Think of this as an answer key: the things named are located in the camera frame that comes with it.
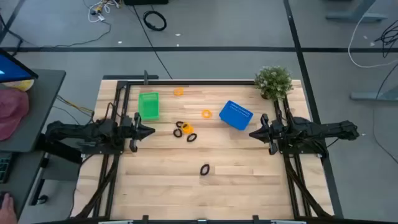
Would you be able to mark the red cap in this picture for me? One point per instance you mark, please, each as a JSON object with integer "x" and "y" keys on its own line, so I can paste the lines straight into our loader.
{"x": 12, "y": 112}

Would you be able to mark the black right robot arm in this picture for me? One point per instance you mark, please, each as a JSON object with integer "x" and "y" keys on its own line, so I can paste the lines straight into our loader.
{"x": 326, "y": 129}

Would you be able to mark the black computer monitor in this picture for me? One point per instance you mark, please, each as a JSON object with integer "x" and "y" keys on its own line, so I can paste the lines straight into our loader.
{"x": 12, "y": 70}

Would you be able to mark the dark low desk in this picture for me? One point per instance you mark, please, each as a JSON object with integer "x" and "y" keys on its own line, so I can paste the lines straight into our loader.
{"x": 23, "y": 186}

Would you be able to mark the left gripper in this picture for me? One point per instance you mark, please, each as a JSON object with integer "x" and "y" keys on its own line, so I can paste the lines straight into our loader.
{"x": 132, "y": 130}

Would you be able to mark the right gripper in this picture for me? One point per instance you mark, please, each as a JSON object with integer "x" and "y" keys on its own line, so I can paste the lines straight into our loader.
{"x": 275, "y": 130}

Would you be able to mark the grey desk foot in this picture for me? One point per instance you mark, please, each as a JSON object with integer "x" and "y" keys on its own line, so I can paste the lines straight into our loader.
{"x": 354, "y": 16}
{"x": 373, "y": 96}

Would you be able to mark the black keyboard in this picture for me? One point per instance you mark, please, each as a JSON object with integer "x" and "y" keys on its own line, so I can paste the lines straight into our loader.
{"x": 4, "y": 168}

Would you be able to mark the person's hand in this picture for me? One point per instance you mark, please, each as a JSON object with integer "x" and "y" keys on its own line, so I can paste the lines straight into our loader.
{"x": 6, "y": 208}

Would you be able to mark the green plastic basket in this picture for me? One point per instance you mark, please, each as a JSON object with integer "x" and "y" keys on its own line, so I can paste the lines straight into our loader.
{"x": 148, "y": 105}

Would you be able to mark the black side desk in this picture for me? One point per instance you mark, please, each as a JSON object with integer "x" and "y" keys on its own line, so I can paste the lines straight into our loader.
{"x": 43, "y": 102}

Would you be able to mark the white yellow tub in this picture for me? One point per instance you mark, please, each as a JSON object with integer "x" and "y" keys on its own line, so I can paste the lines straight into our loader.
{"x": 21, "y": 84}

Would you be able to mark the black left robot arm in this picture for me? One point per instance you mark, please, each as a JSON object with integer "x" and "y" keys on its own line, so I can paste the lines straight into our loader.
{"x": 77, "y": 132}

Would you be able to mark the potted green plant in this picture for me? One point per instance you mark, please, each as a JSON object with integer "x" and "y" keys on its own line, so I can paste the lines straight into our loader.
{"x": 273, "y": 82}

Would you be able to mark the blue plastic basket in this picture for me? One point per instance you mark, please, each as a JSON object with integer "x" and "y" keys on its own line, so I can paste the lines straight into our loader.
{"x": 235, "y": 115}

